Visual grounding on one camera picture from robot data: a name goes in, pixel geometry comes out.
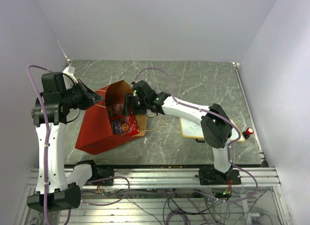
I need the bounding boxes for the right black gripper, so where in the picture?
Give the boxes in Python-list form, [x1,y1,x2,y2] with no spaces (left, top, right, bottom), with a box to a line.
[122,94,148,116]

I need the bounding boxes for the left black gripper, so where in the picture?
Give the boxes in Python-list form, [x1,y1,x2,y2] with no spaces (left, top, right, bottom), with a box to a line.
[62,79,104,110]

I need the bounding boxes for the red candy bag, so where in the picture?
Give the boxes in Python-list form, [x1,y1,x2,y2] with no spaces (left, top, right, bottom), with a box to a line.
[107,102,140,136]

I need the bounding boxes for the red paper bag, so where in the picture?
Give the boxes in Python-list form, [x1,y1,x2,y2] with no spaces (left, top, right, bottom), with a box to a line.
[75,80,147,155]

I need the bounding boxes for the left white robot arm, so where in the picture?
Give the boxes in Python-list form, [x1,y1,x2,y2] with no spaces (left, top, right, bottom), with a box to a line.
[27,72,104,212]

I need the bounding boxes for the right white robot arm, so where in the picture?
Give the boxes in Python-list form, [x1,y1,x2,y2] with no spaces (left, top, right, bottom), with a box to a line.
[123,80,233,184]

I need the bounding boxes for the small whiteboard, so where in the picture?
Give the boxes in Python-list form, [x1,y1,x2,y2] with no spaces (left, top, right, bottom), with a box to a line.
[179,118,245,142]

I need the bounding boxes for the red emergency stop button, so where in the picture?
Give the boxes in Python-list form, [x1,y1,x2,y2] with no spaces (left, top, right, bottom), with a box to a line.
[242,127,254,140]

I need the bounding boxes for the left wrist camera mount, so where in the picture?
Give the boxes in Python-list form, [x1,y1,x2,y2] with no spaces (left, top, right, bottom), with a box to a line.
[62,65,78,83]

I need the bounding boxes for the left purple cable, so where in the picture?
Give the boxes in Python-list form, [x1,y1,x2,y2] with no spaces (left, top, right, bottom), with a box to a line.
[26,64,73,225]

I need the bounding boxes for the purple cable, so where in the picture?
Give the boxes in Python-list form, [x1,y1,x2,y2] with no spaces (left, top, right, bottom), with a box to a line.
[26,64,73,225]
[133,67,260,204]

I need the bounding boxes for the aluminium rail frame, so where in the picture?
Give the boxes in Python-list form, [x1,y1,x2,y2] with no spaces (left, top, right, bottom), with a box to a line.
[21,165,291,225]

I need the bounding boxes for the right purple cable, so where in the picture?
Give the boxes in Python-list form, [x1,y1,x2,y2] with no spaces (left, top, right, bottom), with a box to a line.
[133,67,260,204]

